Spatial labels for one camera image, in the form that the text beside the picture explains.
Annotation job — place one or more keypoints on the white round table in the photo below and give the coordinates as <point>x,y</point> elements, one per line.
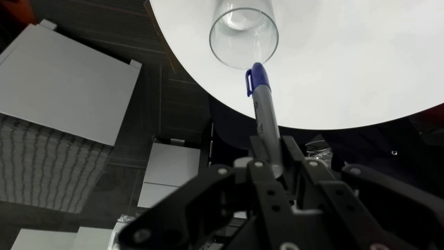
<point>355,62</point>

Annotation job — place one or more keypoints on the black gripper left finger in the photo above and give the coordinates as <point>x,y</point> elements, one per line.
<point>186,218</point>

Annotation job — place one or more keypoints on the clear glass cup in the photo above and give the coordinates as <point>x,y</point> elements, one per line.
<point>243,32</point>

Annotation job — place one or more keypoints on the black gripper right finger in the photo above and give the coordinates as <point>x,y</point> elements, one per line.
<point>367,209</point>

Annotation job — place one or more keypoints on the white cabinet with grey cushion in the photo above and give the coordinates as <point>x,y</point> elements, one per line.
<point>61,104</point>

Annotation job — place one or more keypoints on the blue capped grey marker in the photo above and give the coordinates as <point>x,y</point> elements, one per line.
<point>258,89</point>

